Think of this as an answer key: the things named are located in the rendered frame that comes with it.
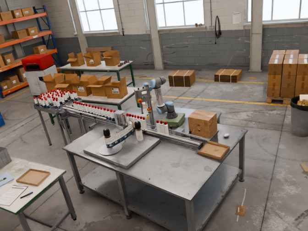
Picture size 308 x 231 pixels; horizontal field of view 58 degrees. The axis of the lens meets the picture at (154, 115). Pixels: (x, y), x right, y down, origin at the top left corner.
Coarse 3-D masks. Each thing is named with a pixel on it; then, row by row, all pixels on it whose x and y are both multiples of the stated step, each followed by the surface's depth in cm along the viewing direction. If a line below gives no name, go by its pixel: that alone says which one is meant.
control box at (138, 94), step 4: (136, 88) 381; (140, 88) 379; (144, 88) 377; (136, 92) 374; (140, 92) 376; (136, 96) 377; (140, 96) 378; (136, 100) 385; (144, 100) 382; (148, 100) 384
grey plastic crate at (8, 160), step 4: (0, 148) 380; (4, 148) 376; (0, 152) 365; (4, 152) 370; (0, 156) 366; (4, 156) 371; (8, 156) 376; (0, 160) 366; (4, 160) 371; (8, 160) 377; (0, 164) 367; (4, 164) 371; (0, 168) 367
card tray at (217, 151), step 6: (210, 144) 349; (216, 144) 345; (222, 144) 339; (204, 150) 339; (210, 150) 337; (216, 150) 335; (222, 150) 334; (210, 156) 325; (216, 156) 319; (222, 156) 322
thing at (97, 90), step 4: (92, 76) 582; (88, 80) 571; (92, 80) 579; (96, 80) 589; (100, 80) 590; (104, 80) 550; (108, 80) 566; (92, 84) 578; (96, 84) 590; (100, 84) 594; (104, 84) 561; (92, 88) 574; (96, 88) 570; (100, 88) 564; (104, 88) 561; (92, 92) 579; (96, 92) 574; (100, 92) 569; (104, 92) 564; (104, 96) 569
